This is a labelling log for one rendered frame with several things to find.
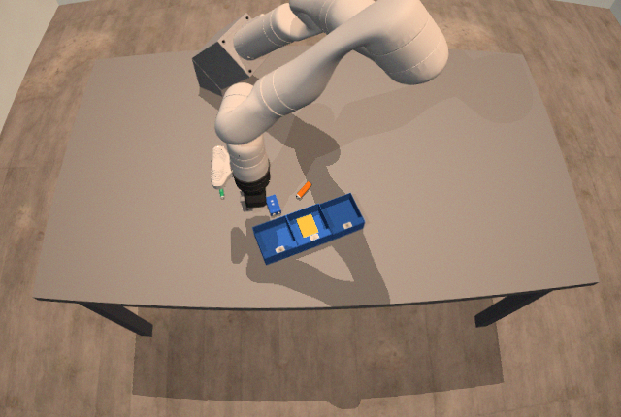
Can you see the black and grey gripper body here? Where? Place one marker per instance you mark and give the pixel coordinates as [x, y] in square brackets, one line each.
[252, 181]

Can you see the blue rack of bins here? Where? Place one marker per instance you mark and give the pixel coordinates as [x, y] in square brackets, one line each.
[333, 219]

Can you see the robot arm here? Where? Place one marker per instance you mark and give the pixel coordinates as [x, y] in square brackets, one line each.
[400, 34]

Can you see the blue nine-volt battery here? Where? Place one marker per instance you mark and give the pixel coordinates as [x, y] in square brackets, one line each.
[273, 206]

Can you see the orange aa battery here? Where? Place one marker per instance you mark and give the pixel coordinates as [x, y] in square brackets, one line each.
[303, 190]

